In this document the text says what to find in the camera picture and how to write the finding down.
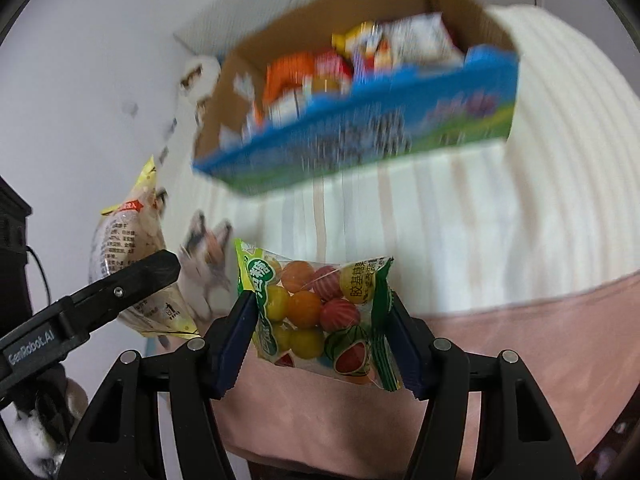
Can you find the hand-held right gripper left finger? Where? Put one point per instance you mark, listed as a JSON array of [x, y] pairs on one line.
[[235, 345]]

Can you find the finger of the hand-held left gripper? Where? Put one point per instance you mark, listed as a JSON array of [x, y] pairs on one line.
[[130, 285]]

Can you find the green gumball candy packet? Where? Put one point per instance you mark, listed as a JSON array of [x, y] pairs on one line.
[[315, 315]]

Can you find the yellow edged clear snack packet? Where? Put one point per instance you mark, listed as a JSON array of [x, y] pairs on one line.
[[132, 235]]

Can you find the black furniture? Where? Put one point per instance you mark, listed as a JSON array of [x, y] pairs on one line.
[[12, 240]]

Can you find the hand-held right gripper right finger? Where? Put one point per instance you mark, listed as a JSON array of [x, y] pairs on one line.
[[410, 350]]

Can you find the blue green printed cardboard box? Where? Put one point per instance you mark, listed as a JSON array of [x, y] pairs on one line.
[[375, 130]]

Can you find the pink striped cat printed blanket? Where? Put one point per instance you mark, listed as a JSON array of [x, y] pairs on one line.
[[450, 260]]

